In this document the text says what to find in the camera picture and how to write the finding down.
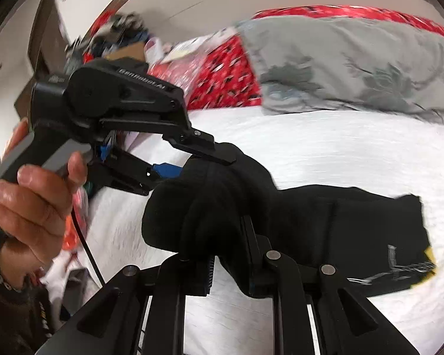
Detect grey floral pillow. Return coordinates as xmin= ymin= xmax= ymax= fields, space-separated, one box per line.
xmin=237 ymin=15 xmax=444 ymax=123

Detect clutter pile of clothes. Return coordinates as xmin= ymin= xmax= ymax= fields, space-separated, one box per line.
xmin=65 ymin=10 xmax=150 ymax=63

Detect black pants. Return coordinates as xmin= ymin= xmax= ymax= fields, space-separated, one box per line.
xmin=142 ymin=143 xmax=435 ymax=296

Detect black cable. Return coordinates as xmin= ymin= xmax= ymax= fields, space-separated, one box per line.
xmin=70 ymin=203 xmax=107 ymax=289

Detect person's left hand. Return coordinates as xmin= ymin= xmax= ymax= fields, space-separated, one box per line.
xmin=0 ymin=118 xmax=88 ymax=291

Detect white quilted bedspread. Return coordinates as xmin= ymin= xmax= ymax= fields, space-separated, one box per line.
xmin=78 ymin=106 xmax=444 ymax=354

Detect cardboard box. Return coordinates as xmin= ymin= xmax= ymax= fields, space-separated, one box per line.
xmin=104 ymin=42 xmax=146 ymax=62

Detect red patterned bedsheet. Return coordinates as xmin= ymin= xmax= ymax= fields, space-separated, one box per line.
xmin=184 ymin=5 xmax=444 ymax=110

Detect clear plastic bag red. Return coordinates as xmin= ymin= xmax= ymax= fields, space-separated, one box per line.
xmin=148 ymin=35 xmax=223 ymax=96

